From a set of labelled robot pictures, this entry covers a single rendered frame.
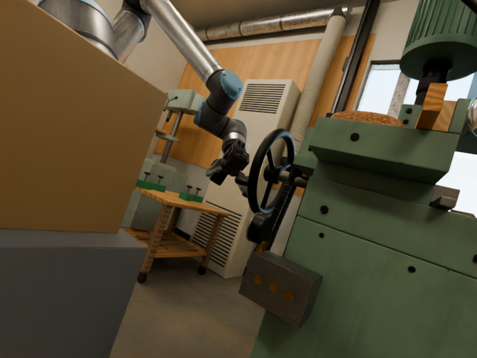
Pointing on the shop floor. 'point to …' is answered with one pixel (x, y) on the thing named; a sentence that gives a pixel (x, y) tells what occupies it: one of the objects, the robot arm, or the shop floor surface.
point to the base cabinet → (372, 303)
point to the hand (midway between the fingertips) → (226, 189)
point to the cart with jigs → (162, 241)
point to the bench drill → (136, 202)
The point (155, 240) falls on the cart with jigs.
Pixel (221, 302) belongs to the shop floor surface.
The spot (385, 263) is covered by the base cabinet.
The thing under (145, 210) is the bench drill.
